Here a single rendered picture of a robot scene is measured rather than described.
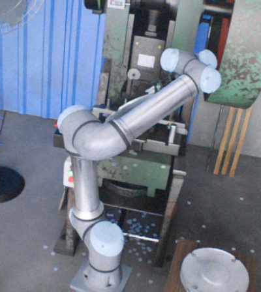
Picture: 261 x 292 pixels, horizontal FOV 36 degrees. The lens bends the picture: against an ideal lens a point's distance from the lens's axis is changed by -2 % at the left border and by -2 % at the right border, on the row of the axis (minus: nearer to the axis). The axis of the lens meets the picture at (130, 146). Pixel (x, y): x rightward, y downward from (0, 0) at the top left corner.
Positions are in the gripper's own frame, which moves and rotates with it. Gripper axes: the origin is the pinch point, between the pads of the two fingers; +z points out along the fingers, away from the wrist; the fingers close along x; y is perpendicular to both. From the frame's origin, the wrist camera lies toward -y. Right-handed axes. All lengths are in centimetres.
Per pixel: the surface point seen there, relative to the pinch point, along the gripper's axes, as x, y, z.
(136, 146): 15.2, -7.5, 30.2
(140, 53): -21.9, -12.3, 7.9
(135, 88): -8.8, -9.2, 17.0
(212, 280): 79, 3, 7
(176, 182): 37.6, -11.8, 19.4
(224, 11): -22.5, -36.5, -24.9
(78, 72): -62, -72, 136
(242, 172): 60, -139, 80
